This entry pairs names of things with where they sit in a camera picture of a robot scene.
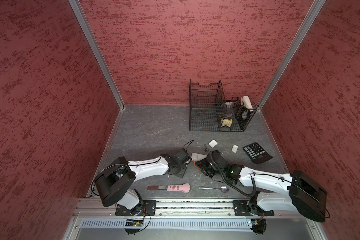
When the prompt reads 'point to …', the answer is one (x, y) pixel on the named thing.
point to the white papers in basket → (245, 101)
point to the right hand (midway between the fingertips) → (194, 168)
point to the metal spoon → (223, 188)
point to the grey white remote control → (196, 157)
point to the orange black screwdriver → (195, 163)
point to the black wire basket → (209, 111)
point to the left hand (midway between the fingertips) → (179, 173)
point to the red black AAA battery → (205, 149)
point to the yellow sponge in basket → (227, 122)
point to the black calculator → (256, 153)
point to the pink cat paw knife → (185, 187)
